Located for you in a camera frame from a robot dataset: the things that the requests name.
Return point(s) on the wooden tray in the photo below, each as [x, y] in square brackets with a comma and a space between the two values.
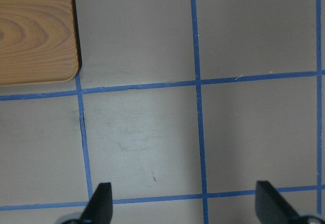
[39, 42]

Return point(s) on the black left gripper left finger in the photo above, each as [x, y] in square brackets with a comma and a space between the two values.
[100, 207]

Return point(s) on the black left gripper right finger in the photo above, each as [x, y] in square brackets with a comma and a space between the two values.
[271, 207]

